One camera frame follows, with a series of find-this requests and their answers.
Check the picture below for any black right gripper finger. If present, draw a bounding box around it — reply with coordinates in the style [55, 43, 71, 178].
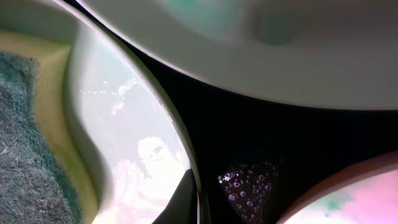
[153, 169, 198, 224]

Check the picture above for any mint green plate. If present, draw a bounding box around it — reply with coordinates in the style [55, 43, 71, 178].
[1, 1, 196, 223]
[81, 0, 397, 110]

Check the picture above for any yellow green scrubbing sponge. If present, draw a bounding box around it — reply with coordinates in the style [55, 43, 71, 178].
[1, 30, 98, 224]

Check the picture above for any round black tray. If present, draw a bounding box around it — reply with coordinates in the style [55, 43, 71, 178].
[72, 1, 397, 223]

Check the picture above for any white plate with green stain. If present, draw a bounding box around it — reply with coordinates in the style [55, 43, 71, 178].
[278, 151, 397, 224]

